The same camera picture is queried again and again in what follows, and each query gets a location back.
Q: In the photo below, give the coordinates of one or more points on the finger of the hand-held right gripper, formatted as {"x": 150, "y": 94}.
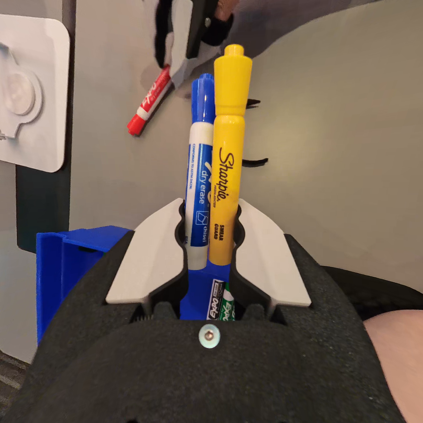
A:
{"x": 162, "y": 33}
{"x": 180, "y": 33}

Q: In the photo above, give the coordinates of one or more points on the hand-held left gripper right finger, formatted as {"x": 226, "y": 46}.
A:
{"x": 267, "y": 264}

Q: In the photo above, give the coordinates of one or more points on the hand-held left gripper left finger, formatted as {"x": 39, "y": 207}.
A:
{"x": 152, "y": 264}

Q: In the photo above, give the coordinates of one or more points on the red dry erase marker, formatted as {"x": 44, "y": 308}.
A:
{"x": 150, "y": 99}

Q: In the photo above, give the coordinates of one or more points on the blue dry erase marker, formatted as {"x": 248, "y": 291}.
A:
{"x": 201, "y": 99}

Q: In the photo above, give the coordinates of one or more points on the yellow highlighter marker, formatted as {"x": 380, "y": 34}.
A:
{"x": 231, "y": 99}

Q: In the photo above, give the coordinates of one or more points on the blue plastic bin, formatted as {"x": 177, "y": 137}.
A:
{"x": 66, "y": 264}

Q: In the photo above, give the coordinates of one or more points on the black hook-and-loop tie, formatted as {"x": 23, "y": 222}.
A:
{"x": 256, "y": 162}

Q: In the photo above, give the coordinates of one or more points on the person's left forearm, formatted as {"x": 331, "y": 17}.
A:
{"x": 396, "y": 357}

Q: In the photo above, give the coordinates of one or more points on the person's right hand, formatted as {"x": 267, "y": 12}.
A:
{"x": 224, "y": 8}

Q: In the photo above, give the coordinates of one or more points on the green dry erase marker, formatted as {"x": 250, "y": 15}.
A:
{"x": 228, "y": 307}

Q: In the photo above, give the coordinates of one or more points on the black dry erase marker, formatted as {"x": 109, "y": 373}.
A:
{"x": 214, "y": 304}

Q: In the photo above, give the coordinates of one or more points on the black chair armrest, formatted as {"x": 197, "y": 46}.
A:
{"x": 380, "y": 290}

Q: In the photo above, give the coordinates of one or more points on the white plastic base plate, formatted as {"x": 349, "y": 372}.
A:
{"x": 43, "y": 99}

